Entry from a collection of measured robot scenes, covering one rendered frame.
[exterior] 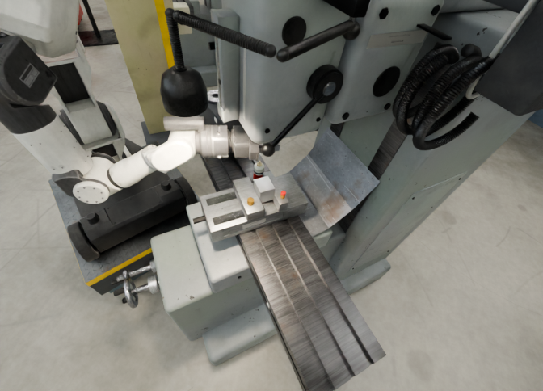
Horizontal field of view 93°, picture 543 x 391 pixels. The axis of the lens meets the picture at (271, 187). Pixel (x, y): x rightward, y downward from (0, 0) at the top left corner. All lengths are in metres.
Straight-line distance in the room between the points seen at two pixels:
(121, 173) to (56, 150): 0.14
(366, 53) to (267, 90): 0.20
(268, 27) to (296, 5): 0.05
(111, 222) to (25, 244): 1.03
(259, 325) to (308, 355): 0.76
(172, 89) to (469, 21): 0.61
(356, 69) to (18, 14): 0.63
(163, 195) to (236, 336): 0.81
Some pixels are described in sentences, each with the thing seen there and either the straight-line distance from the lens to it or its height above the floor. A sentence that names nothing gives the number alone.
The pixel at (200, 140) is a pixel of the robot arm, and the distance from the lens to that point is 0.68.
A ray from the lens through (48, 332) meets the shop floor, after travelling 2.03.
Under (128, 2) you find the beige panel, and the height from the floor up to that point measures 1.09.
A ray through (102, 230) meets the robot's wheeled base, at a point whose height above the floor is 0.59.
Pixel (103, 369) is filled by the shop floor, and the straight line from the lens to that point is 1.85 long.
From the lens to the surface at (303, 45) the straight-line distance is 0.34.
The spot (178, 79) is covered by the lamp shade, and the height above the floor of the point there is 1.50.
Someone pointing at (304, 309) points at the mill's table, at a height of 0.92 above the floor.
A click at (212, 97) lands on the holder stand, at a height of 1.12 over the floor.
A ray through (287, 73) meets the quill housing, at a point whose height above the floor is 1.48.
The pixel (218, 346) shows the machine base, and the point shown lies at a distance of 1.52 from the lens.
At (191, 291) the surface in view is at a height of 0.72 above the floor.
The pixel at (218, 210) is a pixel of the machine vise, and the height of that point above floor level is 0.99.
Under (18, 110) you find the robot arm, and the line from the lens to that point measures 0.72.
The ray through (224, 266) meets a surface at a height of 0.84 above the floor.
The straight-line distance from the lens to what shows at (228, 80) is 0.56.
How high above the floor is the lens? 1.70
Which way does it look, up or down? 50 degrees down
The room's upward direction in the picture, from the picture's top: 9 degrees clockwise
